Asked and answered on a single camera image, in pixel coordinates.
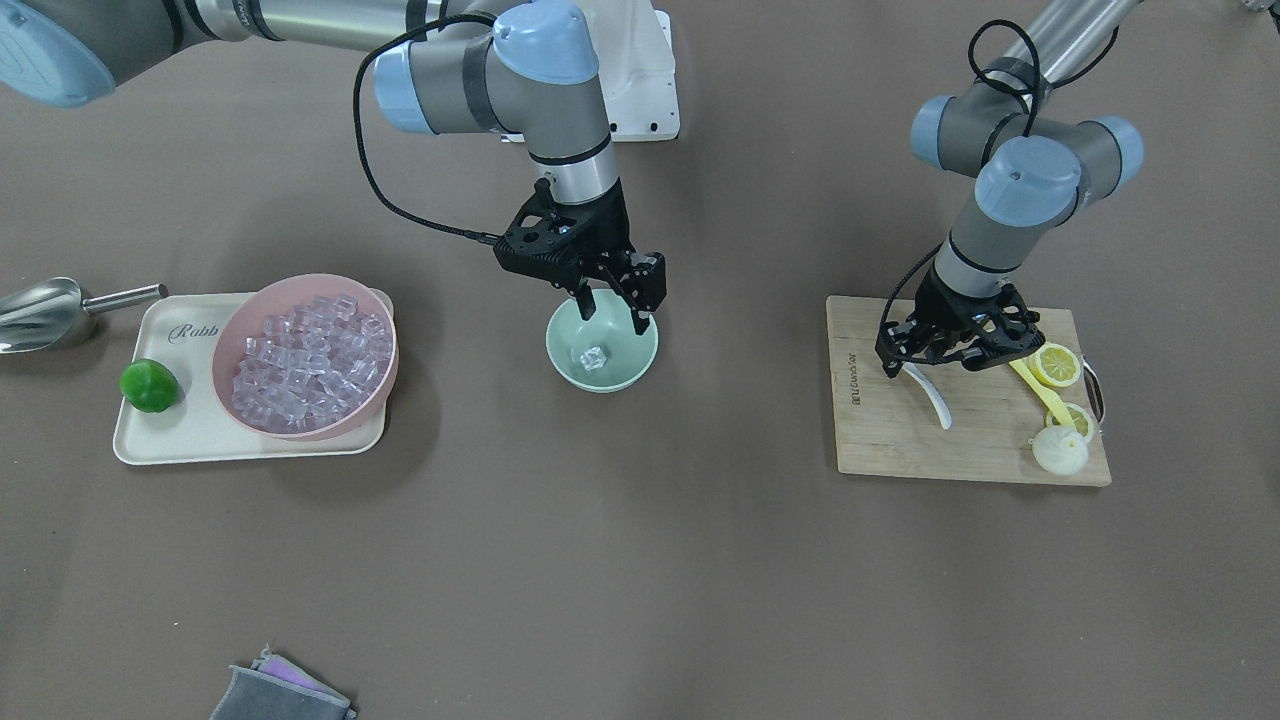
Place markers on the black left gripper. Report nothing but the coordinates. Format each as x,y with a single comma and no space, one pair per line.
957,306

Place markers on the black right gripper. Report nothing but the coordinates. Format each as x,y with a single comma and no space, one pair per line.
611,233

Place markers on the white ceramic spoon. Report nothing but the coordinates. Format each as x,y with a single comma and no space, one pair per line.
940,406

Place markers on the clear ice cube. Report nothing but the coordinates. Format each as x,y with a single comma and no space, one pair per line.
594,358

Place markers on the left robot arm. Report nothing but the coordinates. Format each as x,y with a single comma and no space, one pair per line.
1031,173

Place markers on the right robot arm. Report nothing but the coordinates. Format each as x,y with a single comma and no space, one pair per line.
567,77

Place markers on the mint green bowl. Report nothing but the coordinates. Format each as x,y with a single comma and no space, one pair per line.
611,327

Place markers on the pink bowl of ice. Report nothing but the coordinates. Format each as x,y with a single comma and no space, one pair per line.
311,357

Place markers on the metal ice scoop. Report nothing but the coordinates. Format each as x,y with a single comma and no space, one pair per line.
58,313

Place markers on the yellow plastic knife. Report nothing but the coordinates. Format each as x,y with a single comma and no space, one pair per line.
1057,408

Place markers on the bamboo cutting board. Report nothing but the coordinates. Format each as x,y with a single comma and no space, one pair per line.
888,427

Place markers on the lemon slice upper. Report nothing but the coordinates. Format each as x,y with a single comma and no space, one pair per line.
1055,365

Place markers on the cream rectangular serving tray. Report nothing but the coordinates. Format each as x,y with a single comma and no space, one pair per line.
181,333

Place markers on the green lime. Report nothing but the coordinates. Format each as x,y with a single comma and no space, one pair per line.
148,386

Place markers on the grey folded cloth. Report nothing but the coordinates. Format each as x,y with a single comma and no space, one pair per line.
274,687

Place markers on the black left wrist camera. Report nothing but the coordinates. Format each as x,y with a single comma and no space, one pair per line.
1003,320

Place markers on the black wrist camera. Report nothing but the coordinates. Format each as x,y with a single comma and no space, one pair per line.
1003,320
538,242

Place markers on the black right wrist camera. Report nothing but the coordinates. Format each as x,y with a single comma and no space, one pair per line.
538,242

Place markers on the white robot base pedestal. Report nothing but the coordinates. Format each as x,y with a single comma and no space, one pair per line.
637,69

